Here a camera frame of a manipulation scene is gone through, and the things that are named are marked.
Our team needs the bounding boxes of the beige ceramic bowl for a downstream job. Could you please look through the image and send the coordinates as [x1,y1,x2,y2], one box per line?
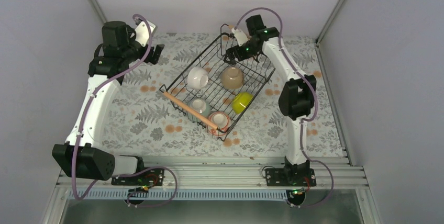
[220,66,243,89]

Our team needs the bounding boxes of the white ceramic bowl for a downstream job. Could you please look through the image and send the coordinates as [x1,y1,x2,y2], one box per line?
[187,66,209,90]

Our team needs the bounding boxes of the black wire dish rack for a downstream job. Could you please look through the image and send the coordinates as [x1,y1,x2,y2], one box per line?
[160,24,275,141]

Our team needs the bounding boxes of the pale green bowl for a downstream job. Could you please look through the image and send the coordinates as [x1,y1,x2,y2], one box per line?
[187,98,211,122]

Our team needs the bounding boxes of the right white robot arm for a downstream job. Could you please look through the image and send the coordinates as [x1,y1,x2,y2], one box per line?
[226,15,317,186]

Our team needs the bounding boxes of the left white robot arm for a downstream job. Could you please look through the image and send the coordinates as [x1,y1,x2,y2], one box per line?
[52,21,164,185]

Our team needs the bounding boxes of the yellow-green bowl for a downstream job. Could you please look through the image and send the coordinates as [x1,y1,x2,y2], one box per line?
[231,92,253,114]

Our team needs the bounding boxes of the floral patterned table mat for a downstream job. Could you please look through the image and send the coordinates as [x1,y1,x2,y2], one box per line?
[103,33,343,157]

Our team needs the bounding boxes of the white bowl orange rim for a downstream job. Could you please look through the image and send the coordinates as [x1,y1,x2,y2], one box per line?
[207,111,231,137]

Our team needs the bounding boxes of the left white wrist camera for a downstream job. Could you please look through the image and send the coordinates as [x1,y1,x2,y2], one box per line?
[135,21,157,47]

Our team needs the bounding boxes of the aluminium rail frame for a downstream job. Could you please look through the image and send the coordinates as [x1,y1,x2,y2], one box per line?
[43,157,380,223]

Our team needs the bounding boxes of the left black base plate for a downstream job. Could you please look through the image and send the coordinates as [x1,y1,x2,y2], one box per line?
[111,168,164,187]

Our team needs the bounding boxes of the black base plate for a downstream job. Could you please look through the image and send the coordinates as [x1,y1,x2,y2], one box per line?
[111,168,164,187]
[262,167,317,187]

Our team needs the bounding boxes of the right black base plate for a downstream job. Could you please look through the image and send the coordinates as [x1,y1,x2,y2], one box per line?
[262,167,317,187]

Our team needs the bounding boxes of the white slotted cable duct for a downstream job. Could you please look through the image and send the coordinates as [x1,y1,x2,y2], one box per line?
[85,188,287,201]

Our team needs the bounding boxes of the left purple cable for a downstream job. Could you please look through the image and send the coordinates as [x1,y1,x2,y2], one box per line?
[71,14,153,201]

